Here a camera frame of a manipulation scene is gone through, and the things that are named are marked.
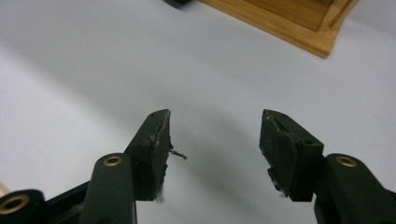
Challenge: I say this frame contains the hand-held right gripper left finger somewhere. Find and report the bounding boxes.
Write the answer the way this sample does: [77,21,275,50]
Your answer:
[124,108,188,202]

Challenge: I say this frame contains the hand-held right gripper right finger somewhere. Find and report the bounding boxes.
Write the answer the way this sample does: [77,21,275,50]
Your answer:
[259,108,325,203]

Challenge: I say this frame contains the black sandal with silver strap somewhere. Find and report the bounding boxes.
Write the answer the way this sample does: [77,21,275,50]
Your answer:
[163,0,194,7]

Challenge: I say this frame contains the wooden tray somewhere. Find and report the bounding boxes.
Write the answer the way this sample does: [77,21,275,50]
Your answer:
[199,0,361,60]

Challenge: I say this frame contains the beige object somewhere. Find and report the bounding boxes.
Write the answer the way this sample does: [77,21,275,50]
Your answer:
[0,181,11,199]

